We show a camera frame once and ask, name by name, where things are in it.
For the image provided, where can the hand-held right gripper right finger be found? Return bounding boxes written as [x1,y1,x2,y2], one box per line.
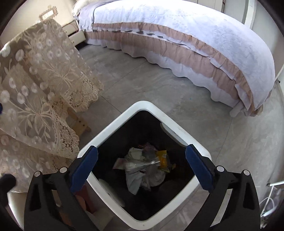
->
[185,144,260,231]

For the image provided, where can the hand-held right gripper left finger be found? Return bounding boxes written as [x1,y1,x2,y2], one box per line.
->
[24,145,99,231]

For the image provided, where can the yellow snack packet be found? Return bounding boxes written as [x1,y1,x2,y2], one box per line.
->
[155,151,171,172]

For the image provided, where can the white tissue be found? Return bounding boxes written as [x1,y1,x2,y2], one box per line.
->
[142,170,166,190]

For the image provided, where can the clear plastic bag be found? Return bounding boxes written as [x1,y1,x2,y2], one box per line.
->
[124,159,161,195]

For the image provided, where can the white trash bin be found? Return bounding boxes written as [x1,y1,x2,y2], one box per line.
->
[77,101,212,230]

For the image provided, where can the pink white paper scrap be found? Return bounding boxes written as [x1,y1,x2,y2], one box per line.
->
[113,158,127,170]

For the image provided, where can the wooden table leg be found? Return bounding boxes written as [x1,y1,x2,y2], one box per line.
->
[67,107,91,136]

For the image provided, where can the round table, brown patterned cloth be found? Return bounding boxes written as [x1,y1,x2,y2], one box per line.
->
[0,19,105,194]

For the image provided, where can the white bed foot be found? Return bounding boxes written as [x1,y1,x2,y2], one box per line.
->
[230,104,245,117]

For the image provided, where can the white nightstand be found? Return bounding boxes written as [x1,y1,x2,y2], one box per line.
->
[62,19,87,45]

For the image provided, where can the white ruffled pillow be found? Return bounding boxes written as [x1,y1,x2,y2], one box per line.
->
[72,0,100,17]

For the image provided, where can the bed with grey bedding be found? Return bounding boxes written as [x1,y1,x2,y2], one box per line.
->
[79,0,275,117]

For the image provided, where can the white wire rack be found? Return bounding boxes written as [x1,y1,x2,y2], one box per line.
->
[259,180,284,225]

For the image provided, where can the ornate wall switch frame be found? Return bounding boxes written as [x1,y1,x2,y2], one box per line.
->
[39,6,57,21]

